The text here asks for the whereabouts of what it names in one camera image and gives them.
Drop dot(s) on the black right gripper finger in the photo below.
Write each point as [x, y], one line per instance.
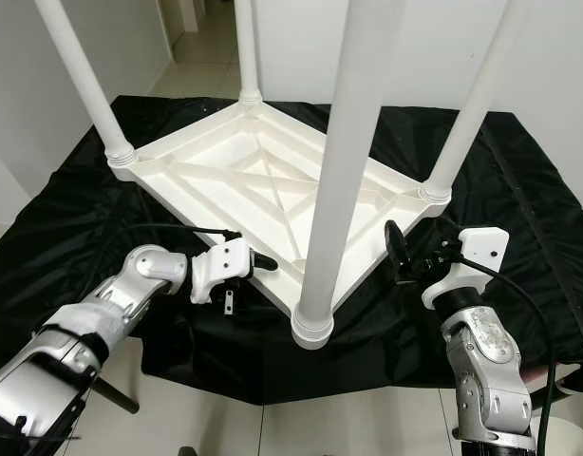
[396, 242]

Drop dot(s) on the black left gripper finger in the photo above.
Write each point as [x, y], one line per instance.
[263, 261]

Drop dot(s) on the white plastic table leg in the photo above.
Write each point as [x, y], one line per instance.
[348, 171]
[246, 47]
[472, 104]
[87, 85]

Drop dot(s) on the white plastic table top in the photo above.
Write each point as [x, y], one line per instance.
[235, 176]

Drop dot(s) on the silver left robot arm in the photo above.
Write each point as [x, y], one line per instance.
[149, 271]

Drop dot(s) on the black cloth table cover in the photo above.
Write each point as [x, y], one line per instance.
[519, 313]

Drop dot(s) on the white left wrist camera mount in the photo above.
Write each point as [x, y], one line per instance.
[220, 261]

